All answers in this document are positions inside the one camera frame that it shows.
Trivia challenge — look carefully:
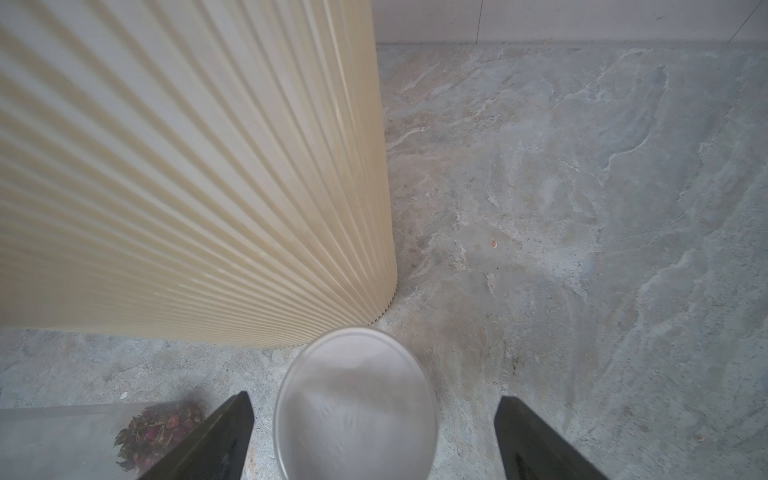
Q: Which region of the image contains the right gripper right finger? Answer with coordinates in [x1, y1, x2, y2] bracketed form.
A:
[494, 396, 607, 480]

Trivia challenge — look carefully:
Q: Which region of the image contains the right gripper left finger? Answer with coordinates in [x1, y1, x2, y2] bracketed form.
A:
[139, 391, 254, 480]

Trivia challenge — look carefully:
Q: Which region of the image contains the white lid rose tea jar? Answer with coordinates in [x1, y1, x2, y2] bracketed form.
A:
[273, 327, 439, 479]

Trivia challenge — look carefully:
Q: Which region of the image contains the small frosted lid jar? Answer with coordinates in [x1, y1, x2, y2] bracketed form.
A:
[1, 399, 206, 479]

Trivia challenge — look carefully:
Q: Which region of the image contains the beige ribbed trash bin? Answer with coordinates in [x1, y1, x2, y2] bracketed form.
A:
[1, 1, 397, 347]

